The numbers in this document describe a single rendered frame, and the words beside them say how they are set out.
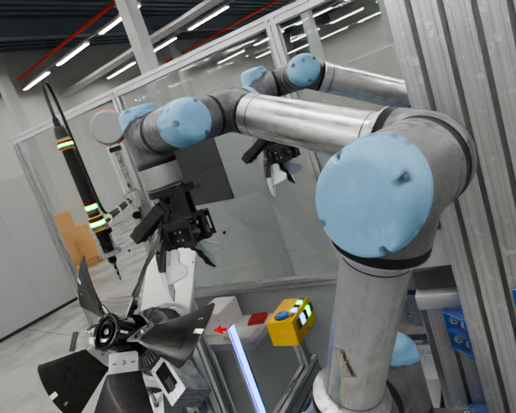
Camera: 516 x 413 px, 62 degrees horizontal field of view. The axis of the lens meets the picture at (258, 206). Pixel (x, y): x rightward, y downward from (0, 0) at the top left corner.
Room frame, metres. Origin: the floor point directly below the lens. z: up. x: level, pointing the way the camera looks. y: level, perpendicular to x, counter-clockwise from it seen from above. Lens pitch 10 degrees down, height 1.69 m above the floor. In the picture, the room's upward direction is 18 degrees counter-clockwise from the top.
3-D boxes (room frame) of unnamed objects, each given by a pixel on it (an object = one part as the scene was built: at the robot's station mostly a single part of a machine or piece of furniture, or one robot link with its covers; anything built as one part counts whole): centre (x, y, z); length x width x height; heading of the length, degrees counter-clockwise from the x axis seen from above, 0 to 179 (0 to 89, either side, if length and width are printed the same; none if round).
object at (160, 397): (1.32, 0.50, 0.91); 0.12 x 0.08 x 0.12; 149
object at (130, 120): (0.81, 0.15, 1.73); 0.09 x 0.08 x 0.11; 41
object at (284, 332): (1.37, 0.01, 1.02); 0.16 x 0.10 x 0.11; 149
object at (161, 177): (0.82, 0.15, 1.65); 0.08 x 0.08 x 0.05
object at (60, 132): (1.30, 0.48, 1.66); 0.04 x 0.04 x 0.46
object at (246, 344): (1.83, 0.29, 0.84); 0.36 x 0.24 x 0.03; 59
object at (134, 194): (1.93, 0.52, 1.54); 0.10 x 0.07 x 0.08; 4
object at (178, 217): (0.81, 0.15, 1.57); 0.09 x 0.08 x 0.12; 59
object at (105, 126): (2.02, 0.53, 1.88); 0.17 x 0.15 x 0.16; 59
